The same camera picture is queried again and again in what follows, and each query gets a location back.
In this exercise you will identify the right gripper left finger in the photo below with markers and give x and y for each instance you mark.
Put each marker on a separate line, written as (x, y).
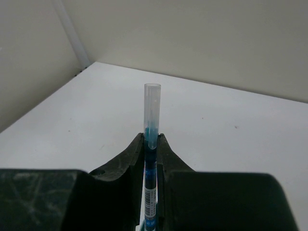
(105, 199)

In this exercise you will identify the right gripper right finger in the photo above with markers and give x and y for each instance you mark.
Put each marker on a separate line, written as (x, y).
(189, 200)

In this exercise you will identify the blue gel pen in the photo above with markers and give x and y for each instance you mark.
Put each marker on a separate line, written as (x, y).
(152, 94)

